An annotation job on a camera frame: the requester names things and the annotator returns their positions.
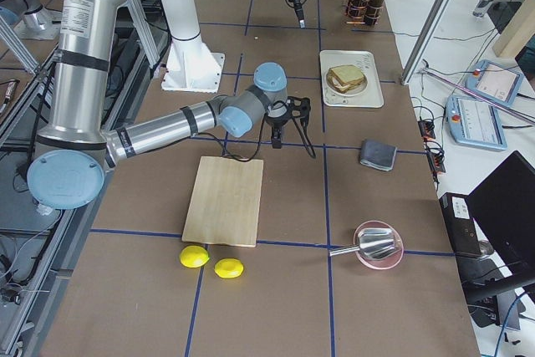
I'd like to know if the pink bowl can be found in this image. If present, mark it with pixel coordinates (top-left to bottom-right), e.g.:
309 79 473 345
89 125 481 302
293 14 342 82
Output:
353 221 404 270

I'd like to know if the metal scoop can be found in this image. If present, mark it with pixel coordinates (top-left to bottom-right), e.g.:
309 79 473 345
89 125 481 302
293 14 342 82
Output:
329 227 400 261

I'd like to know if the white round plate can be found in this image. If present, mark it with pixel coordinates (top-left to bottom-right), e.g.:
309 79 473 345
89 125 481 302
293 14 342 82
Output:
326 64 367 95

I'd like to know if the black power strip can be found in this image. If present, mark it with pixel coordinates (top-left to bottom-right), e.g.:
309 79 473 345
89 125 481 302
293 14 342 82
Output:
418 119 446 180

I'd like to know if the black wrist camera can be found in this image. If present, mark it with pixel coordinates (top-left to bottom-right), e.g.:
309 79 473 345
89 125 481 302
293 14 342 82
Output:
288 96 311 129

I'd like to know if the black box device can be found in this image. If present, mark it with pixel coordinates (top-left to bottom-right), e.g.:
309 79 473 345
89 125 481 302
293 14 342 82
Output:
439 192 482 258

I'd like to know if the cream bear tray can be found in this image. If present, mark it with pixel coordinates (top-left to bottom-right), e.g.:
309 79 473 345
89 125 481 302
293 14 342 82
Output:
319 50 384 108

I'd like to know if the blue teach pendant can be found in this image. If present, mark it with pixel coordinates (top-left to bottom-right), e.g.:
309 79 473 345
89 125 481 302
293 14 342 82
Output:
446 95 507 151
466 59 523 106

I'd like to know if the wooden cutting board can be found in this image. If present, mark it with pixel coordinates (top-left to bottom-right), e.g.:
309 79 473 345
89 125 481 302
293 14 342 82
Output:
182 156 263 247

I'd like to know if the pink grabber stick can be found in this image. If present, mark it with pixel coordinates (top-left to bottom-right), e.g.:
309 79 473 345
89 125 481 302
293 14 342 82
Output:
420 68 534 126

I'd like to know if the grey folded cloth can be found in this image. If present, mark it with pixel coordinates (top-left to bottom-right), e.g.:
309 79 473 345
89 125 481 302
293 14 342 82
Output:
359 139 397 171

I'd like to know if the near blue teach pendant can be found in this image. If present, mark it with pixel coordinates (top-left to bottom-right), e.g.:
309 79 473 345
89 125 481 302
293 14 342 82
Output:
446 95 507 151

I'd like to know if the aluminium frame post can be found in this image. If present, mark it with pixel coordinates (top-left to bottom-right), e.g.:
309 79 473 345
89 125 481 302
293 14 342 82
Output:
400 0 451 85

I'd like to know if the black laptop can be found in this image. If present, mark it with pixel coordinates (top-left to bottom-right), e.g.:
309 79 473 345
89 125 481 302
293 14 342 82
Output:
465 150 534 303

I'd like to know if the whole yellow lemon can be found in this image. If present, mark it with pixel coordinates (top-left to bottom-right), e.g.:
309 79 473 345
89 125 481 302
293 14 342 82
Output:
179 245 210 268

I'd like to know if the copper wire bottle rack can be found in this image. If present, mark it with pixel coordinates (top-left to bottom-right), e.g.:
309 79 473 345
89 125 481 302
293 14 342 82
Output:
345 0 384 26

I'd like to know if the white camera stand post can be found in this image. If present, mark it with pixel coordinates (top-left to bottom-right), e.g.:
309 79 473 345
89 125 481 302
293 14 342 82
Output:
161 0 225 93

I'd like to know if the far blue teach pendant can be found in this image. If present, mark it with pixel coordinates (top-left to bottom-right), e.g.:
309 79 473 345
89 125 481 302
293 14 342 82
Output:
466 59 523 106

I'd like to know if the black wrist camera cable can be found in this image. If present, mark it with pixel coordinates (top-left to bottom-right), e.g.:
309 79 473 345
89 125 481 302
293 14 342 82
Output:
200 97 317 164

